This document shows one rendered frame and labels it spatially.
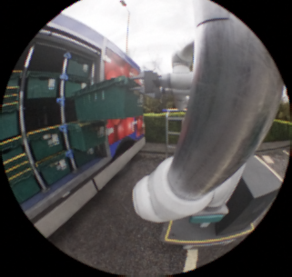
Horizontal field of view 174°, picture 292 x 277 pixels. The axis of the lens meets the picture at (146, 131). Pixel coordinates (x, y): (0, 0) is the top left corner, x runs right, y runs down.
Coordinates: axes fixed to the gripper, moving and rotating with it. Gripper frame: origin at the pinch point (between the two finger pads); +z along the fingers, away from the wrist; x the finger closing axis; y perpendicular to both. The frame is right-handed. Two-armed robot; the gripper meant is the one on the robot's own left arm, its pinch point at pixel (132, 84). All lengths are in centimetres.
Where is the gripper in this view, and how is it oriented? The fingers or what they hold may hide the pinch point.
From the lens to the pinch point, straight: 60.8
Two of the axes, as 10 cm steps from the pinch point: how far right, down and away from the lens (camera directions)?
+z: -9.5, -0.5, 3.1
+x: -0.2, -9.7, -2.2
